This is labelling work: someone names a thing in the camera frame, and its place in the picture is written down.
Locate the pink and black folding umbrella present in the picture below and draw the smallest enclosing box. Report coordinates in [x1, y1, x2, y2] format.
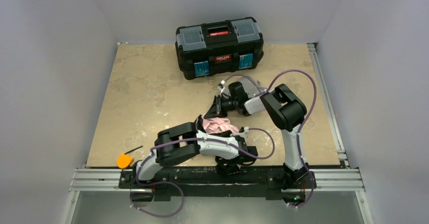
[195, 115, 239, 135]

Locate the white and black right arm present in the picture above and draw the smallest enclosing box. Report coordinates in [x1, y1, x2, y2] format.
[202, 79, 309, 185]

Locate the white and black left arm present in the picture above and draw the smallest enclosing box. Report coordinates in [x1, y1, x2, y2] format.
[135, 122, 259, 183]

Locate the grey umbrella case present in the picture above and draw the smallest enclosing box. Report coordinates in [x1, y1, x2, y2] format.
[237, 76, 265, 96]

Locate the black plastic toolbox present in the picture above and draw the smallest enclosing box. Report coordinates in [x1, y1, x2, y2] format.
[175, 17, 264, 80]

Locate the orange object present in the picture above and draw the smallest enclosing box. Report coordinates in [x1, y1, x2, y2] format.
[116, 153, 134, 169]

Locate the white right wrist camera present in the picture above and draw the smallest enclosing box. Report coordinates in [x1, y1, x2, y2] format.
[218, 80, 230, 98]

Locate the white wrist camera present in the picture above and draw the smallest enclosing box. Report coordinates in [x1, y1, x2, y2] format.
[231, 127, 249, 142]
[218, 80, 230, 98]

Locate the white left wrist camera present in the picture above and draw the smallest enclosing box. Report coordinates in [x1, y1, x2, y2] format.
[231, 127, 249, 142]

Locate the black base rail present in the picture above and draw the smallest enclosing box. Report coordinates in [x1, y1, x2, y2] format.
[118, 166, 317, 205]

